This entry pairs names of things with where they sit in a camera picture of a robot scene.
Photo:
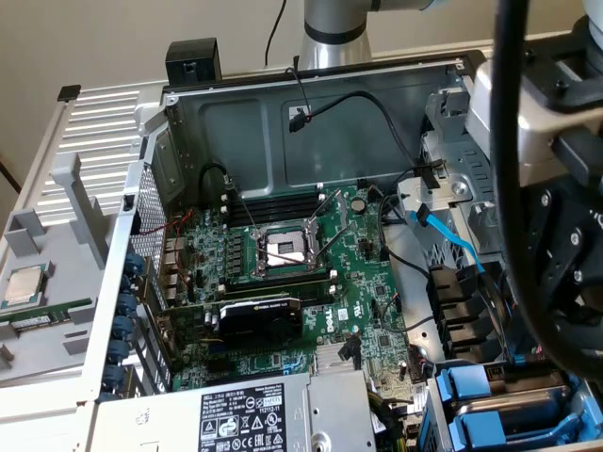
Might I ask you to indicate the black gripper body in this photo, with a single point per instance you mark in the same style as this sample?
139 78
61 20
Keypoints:
591 212

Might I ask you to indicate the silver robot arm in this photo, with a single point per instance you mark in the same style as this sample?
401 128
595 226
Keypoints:
330 47

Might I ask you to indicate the blue disk carrier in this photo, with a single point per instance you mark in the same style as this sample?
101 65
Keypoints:
476 426

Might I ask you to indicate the black plastic fan shroud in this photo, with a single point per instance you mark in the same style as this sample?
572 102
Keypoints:
452 306

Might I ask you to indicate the grey optical drive cage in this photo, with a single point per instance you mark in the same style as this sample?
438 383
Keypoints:
410 193

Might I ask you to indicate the coin cell battery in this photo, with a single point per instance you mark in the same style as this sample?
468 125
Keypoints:
359 205

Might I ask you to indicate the green Dell motherboard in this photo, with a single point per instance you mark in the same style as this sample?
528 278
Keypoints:
358 263

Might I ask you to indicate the hard drive in blue caddy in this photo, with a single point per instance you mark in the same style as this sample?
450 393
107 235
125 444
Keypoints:
440 424

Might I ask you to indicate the thin metal locking lever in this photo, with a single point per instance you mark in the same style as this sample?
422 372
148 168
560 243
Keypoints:
242 207
326 205

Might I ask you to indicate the metal socket cover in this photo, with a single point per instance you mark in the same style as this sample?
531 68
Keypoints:
313 235

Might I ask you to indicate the black RAM slot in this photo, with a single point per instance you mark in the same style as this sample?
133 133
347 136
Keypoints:
282 198
282 283
282 289
282 204
282 210
282 215
282 277
311 297

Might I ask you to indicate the silver finned heat sink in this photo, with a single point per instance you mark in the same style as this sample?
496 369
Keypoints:
327 360

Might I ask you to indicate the CPU socket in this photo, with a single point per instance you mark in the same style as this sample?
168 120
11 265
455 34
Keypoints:
282 247

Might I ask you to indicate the black graphics card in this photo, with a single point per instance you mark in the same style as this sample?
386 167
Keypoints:
259 320

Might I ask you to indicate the open grey PC case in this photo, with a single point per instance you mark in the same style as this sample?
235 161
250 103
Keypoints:
235 141

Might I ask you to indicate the blue slot retainer clip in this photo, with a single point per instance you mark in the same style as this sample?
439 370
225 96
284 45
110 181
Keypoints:
126 304
122 327
135 262
118 350
113 376

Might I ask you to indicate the silver power supply unit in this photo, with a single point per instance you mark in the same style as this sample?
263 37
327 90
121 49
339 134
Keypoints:
165 414

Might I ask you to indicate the grey parts rack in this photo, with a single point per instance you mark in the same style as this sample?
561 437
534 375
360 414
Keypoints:
70 263

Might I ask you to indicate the small black end cap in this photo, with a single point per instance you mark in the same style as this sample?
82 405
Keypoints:
69 92

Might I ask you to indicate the green RAM stick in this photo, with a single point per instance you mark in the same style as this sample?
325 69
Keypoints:
47 316

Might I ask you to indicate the silver CPU chip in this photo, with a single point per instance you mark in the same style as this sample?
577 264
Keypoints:
23 287

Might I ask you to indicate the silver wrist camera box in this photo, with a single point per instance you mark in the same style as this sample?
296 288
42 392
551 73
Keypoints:
532 141

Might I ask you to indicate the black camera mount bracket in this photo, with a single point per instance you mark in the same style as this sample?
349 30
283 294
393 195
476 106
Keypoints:
560 75

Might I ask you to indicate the black plastic box bracket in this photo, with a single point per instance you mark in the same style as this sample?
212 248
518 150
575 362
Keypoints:
193 56

